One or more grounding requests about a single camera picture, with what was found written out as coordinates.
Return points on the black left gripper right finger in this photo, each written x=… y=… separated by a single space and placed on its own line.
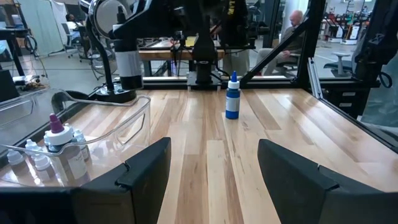
x=304 y=193

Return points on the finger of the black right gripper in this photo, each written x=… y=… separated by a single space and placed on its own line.
x=130 y=28

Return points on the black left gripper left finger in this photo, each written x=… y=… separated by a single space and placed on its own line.
x=140 y=193

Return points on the large purple food colouring bottle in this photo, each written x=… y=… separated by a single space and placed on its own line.
x=60 y=137

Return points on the large blue food colouring bottle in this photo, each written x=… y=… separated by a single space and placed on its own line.
x=232 y=105

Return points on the wooden workbench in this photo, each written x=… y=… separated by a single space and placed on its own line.
x=161 y=55

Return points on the metal floor fan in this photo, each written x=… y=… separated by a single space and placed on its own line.
x=96 y=62

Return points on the person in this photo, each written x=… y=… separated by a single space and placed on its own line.
x=233 y=18
x=71 y=19
x=297 y=19

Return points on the clear plastic bin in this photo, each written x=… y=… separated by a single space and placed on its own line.
x=140 y=124

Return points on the black desk lamp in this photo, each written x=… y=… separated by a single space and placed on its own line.
x=115 y=96

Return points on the pale fabric screen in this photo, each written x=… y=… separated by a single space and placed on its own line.
x=40 y=28

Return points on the dark drawer cabinet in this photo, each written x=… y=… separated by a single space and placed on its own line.
x=342 y=99

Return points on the black side table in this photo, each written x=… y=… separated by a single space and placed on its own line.
x=14 y=32

